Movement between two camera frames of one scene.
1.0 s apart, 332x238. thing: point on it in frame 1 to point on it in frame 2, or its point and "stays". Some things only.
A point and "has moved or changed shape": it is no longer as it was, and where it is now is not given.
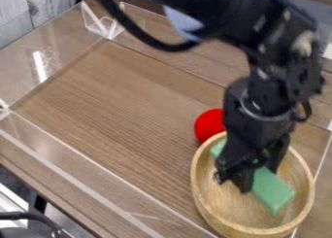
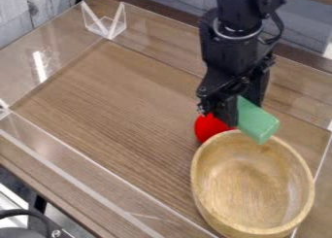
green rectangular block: x=268 y=187 has moved or changed shape
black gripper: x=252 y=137 to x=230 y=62
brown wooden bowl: x=240 y=212 stays
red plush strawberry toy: x=210 y=122 stays
